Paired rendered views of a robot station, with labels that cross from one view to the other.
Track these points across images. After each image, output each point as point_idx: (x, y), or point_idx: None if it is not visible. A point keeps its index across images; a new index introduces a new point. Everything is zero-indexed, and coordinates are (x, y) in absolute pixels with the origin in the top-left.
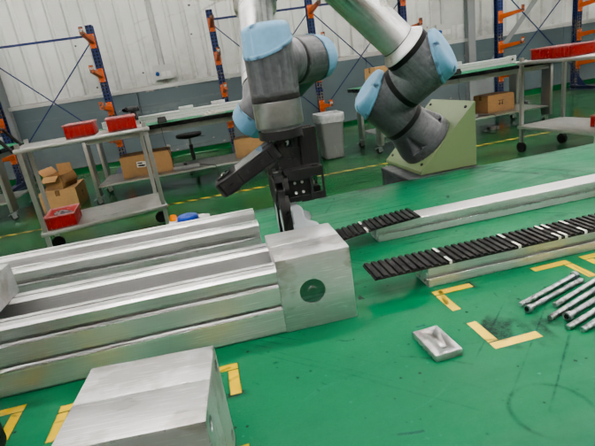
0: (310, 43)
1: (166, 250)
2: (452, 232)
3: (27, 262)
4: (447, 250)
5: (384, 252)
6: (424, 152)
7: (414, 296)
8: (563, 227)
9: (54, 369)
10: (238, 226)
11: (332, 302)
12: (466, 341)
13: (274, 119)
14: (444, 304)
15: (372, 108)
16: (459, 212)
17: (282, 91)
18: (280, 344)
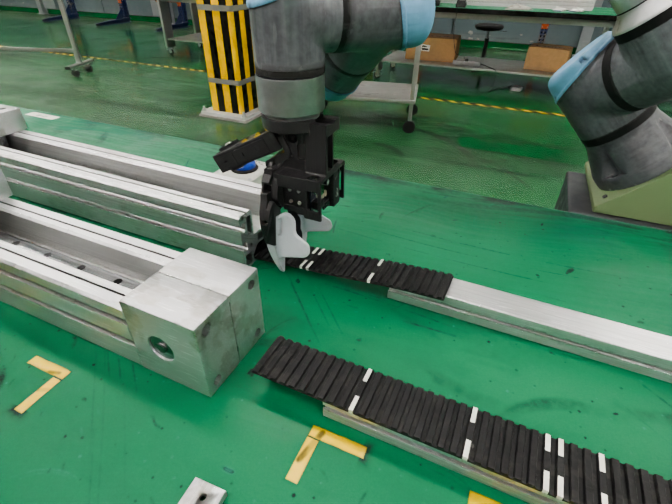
0: None
1: (156, 204)
2: (481, 340)
3: (88, 157)
4: (375, 388)
5: (368, 319)
6: (617, 182)
7: (292, 415)
8: (584, 474)
9: None
10: (220, 211)
11: (182, 369)
12: None
13: (264, 102)
14: (293, 458)
15: (564, 92)
16: (514, 320)
17: (275, 66)
18: (118, 378)
